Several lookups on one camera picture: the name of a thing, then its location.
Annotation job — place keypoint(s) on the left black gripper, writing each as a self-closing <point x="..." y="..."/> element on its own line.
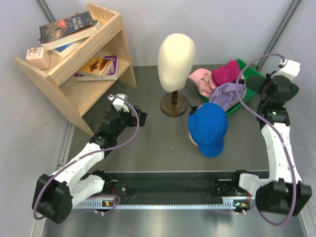
<point x="133" y="119"/>

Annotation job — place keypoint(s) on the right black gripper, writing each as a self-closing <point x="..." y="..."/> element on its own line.
<point x="267" y="80"/>

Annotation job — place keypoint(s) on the magenta cap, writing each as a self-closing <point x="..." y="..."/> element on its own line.
<point x="226" y="74"/>

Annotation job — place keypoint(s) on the blue cap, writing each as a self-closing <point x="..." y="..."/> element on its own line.
<point x="208" y="125"/>

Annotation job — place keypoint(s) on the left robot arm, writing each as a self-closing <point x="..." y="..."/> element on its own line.
<point x="56" y="195"/>

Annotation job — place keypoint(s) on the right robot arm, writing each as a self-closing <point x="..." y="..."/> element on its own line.
<point x="283" y="192"/>

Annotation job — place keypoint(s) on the green plastic bin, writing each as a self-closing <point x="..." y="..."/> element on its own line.
<point x="249" y="72"/>

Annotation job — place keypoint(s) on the black beige cap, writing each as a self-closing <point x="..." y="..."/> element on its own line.
<point x="236" y="101"/>

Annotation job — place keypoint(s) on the dark wooden mannequin stand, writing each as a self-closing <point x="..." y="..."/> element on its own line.
<point x="174" y="104"/>

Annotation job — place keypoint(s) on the lavender cap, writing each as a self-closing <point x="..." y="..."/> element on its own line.
<point x="225" y="94"/>

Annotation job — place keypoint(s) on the round wooden hat stand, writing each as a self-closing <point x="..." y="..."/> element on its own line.
<point x="191" y="139"/>

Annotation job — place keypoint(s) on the light pink cap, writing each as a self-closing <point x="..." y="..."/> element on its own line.
<point x="202" y="78"/>

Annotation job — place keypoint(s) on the orange purple paperback book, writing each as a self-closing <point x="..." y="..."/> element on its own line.
<point x="98" y="68"/>

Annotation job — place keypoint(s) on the cream mannequin head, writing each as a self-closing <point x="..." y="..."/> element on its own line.
<point x="176" y="57"/>

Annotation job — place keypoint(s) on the wooden bookshelf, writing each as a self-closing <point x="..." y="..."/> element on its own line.
<point x="74" y="98"/>

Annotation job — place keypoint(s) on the blue cover book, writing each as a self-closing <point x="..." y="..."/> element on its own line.
<point x="65" y="50"/>

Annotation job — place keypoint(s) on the pink power adapter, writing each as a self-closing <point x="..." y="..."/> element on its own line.
<point x="38" y="57"/>

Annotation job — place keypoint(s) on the dark cover paperback book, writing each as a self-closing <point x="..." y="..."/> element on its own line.
<point x="67" y="30"/>

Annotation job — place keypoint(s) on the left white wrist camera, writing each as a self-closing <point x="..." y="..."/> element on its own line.
<point x="119" y="103"/>

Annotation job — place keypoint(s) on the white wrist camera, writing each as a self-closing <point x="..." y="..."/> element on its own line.
<point x="119" y="103"/>
<point x="289" y="69"/>

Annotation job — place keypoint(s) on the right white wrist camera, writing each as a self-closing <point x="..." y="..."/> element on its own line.
<point x="289" y="69"/>

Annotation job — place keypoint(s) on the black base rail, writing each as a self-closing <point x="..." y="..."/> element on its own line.
<point x="172" y="187"/>

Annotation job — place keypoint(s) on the grey cable duct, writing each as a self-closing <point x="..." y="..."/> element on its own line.
<point x="225" y="203"/>

